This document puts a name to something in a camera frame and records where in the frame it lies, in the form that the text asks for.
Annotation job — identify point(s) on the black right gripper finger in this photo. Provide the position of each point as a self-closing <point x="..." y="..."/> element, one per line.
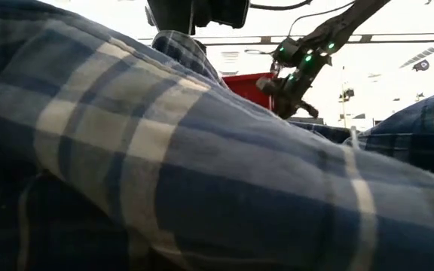
<point x="286" y="109"/>

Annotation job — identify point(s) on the blue plaid button shirt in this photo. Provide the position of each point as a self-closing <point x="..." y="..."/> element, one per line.
<point x="164" y="150"/>

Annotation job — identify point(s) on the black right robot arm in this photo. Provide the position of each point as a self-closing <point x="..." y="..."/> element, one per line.
<point x="352" y="15"/>

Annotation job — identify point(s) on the red plastic laundry bin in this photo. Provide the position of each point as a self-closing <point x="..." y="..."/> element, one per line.
<point x="249" y="88"/>

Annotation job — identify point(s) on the black monitor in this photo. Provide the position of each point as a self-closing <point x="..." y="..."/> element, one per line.
<point x="307" y="120"/>

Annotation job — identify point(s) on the black round ceiling spotlight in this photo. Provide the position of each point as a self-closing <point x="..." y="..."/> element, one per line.
<point x="421" y="65"/>

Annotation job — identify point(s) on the black ceiling camera mount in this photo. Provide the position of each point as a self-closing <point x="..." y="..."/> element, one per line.
<point x="347" y="94"/>

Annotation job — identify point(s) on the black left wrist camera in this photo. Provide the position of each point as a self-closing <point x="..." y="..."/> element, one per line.
<point x="228" y="11"/>

